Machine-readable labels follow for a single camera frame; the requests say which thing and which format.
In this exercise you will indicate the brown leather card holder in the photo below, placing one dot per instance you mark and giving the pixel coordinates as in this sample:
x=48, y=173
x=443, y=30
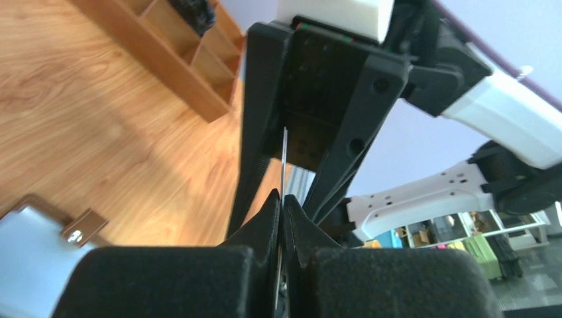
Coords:
x=40, y=247

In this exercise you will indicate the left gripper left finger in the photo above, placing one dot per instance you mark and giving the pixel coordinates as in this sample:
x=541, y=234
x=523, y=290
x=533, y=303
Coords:
x=238, y=278

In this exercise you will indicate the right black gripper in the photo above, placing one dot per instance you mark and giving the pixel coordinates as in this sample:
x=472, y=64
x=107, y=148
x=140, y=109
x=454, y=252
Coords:
x=331, y=91

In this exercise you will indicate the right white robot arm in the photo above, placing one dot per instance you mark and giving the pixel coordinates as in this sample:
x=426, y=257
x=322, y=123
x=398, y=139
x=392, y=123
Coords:
x=453, y=75

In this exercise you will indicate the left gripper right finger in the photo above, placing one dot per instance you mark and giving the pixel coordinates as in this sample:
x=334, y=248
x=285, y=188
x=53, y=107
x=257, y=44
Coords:
x=327, y=280

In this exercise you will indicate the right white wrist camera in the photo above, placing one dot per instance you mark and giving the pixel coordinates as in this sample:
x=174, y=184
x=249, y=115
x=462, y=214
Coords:
x=369, y=18

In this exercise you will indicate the brown wooden compartment tray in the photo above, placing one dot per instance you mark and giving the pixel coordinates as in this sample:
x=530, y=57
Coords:
x=202, y=70

